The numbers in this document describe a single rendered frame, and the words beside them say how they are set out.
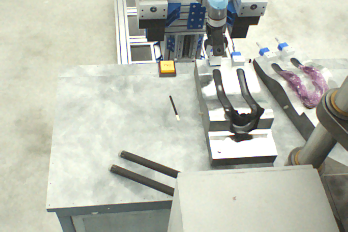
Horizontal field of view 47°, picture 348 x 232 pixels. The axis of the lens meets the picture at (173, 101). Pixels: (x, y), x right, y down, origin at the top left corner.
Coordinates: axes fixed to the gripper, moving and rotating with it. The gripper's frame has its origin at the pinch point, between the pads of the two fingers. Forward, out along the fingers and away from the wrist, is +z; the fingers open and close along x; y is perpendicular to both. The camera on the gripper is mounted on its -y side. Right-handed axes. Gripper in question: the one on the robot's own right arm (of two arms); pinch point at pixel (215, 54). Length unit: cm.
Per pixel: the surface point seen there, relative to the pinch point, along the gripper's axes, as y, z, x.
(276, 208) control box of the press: -86, -66, 4
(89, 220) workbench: -62, 19, 60
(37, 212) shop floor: -39, 76, 103
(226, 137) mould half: -39.1, 2.8, 1.3
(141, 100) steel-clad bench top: -14.7, 7.8, 34.9
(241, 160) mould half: -48.7, 5.0, -3.2
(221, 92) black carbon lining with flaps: -17.4, 4.3, -0.4
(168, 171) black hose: -53, -4, 26
